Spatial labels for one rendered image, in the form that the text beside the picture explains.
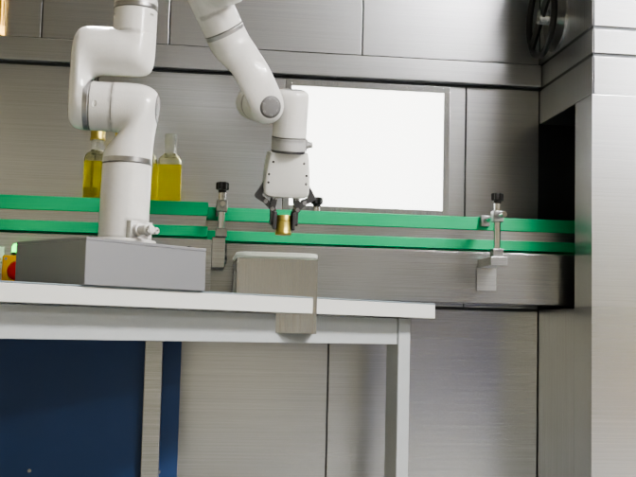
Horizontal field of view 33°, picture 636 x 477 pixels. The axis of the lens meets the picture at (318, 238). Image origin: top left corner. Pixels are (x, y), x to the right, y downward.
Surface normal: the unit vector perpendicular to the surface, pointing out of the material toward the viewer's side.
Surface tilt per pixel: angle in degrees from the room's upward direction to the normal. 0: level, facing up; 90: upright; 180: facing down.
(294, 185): 109
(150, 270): 90
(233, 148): 90
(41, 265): 90
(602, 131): 90
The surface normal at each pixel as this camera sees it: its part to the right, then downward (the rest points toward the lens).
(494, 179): 0.12, -0.08
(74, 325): 0.68, -0.05
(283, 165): 0.07, 0.19
